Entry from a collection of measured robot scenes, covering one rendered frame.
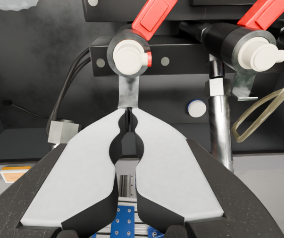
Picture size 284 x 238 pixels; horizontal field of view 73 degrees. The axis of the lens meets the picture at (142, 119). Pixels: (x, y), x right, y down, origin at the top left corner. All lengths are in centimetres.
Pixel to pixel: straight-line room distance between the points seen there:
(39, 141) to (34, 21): 23
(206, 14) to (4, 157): 41
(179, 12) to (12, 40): 32
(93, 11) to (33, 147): 31
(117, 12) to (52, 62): 23
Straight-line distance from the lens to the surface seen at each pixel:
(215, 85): 18
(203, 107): 44
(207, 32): 19
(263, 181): 225
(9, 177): 44
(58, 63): 42
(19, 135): 51
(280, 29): 25
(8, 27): 45
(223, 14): 25
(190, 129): 45
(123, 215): 84
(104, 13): 24
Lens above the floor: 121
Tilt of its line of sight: 59 degrees down
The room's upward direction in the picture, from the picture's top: 176 degrees clockwise
